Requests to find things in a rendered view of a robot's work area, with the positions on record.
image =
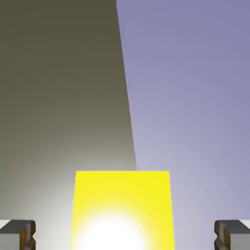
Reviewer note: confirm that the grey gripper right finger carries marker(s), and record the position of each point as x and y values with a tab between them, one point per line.
234	234

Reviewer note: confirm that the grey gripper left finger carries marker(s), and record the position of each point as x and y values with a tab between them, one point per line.
15	234

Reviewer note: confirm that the small yellow cube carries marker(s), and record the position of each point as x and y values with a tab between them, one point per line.
122	199

